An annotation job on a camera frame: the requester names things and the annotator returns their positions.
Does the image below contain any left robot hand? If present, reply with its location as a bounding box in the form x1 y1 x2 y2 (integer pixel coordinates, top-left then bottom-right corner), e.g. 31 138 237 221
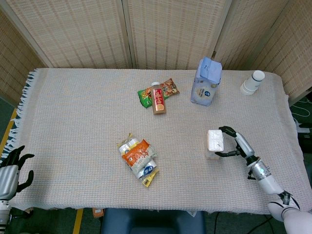
0 145 35 200

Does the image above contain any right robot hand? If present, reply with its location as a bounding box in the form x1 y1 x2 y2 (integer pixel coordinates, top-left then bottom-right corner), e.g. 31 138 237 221
214 125 255 161

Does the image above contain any tissue pack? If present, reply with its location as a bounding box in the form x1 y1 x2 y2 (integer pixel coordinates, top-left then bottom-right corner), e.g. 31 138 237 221
206 129 224 160

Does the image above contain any blue white bag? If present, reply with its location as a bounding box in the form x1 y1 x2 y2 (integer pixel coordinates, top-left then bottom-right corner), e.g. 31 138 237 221
190 57 223 107

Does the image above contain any white bottle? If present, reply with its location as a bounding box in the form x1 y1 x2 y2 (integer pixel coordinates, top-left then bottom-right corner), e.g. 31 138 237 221
240 70 266 96

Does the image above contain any beige woven tablecloth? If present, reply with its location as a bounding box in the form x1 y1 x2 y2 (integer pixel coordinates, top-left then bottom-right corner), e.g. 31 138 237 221
3 67 305 215

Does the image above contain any brown juice bottle red label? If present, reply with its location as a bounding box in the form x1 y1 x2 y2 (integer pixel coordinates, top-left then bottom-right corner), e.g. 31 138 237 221
150 81 167 116

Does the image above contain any orange snack bag bundle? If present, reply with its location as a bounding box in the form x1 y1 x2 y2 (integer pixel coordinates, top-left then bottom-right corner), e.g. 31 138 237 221
116 133 160 188

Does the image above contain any orange and white snack bag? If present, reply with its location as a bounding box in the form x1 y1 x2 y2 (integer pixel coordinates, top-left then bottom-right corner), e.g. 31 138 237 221
121 138 158 173

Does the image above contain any woven bamboo screen panel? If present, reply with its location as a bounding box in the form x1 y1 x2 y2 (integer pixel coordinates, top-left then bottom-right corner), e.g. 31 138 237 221
0 9 53 105
0 0 134 69
252 0 312 105
214 0 291 71
121 0 232 70

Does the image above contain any green and orange snack bag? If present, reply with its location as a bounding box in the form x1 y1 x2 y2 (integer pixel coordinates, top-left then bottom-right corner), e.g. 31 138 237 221
137 78 180 108

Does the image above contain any blue padded seat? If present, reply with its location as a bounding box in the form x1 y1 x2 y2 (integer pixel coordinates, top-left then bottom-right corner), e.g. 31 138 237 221
100 208 206 234

